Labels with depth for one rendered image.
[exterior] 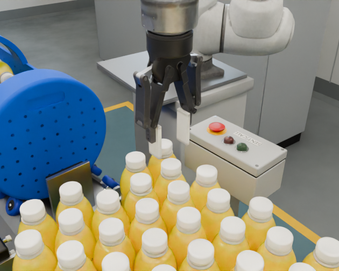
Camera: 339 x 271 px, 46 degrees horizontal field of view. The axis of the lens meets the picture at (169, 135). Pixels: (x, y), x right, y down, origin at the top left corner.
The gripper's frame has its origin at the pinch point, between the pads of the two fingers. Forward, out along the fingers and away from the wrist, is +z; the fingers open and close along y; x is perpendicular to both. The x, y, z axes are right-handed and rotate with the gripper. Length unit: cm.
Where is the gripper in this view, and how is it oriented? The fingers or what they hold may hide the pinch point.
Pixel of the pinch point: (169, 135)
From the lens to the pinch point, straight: 73.7
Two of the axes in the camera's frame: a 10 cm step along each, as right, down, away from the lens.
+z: 0.0, 8.4, 5.4
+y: -7.5, 3.6, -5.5
